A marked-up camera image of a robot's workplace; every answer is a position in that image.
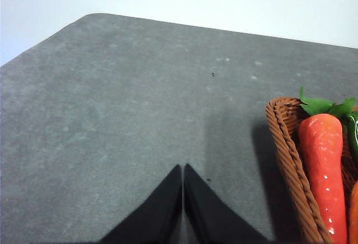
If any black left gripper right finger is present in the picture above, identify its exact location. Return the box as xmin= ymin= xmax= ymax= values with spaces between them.
xmin=183 ymin=164 xmax=270 ymax=244

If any orange toy carrot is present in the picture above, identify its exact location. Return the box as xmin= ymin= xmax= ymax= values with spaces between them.
xmin=299 ymin=88 xmax=356 ymax=244

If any brown wicker basket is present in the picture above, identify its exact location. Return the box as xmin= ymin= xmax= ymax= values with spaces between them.
xmin=265 ymin=97 xmax=358 ymax=244

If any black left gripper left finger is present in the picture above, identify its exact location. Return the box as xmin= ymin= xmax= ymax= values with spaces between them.
xmin=99 ymin=165 xmax=182 ymax=244

